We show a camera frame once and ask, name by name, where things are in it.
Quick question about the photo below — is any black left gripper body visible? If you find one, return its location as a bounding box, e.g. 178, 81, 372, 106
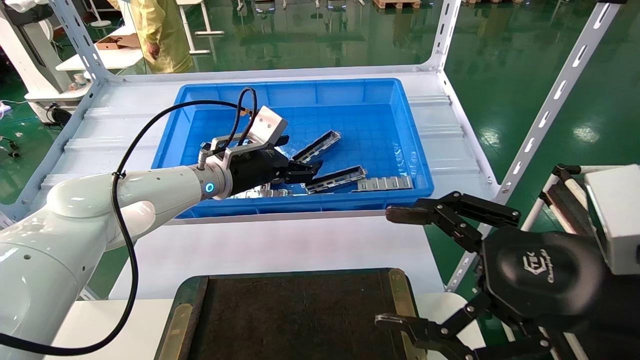
227, 147, 291, 198

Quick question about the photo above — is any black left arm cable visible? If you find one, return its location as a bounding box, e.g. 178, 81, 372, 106
0, 87, 258, 357

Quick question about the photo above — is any white table with legs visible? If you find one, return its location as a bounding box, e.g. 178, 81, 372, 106
175, 0, 226, 56

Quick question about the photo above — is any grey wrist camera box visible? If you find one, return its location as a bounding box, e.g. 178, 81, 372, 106
585, 165, 640, 276
247, 106, 289, 146

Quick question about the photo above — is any black container tray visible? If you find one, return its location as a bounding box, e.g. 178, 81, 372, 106
155, 268, 426, 360

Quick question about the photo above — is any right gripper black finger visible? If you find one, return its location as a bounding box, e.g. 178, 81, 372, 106
386, 190, 522, 253
376, 292, 553, 360

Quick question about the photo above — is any white tube cart frame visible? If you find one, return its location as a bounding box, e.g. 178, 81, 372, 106
520, 163, 608, 238

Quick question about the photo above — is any black caster wheel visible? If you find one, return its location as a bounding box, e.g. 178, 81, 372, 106
0, 136, 22, 159

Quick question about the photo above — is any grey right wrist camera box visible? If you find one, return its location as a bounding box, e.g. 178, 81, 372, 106
585, 165, 640, 276

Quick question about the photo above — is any wooden pallet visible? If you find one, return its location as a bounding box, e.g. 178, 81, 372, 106
372, 0, 422, 11

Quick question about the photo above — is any person in yellow coat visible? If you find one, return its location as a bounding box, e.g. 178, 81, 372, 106
131, 0, 194, 74

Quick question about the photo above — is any dark metal channel part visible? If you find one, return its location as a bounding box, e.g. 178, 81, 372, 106
301, 165, 367, 195
291, 130, 342, 164

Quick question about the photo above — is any large blue plastic bin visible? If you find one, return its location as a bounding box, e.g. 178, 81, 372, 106
150, 78, 434, 219

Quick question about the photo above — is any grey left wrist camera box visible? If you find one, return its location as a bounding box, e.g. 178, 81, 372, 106
247, 106, 289, 146

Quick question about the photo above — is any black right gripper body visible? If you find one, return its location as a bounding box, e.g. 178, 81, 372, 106
480, 227, 608, 333

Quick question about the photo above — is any white metal shelf rack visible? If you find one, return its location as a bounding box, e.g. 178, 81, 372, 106
0, 0, 626, 301

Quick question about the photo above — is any open cardboard box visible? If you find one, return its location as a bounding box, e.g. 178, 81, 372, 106
95, 34, 141, 51

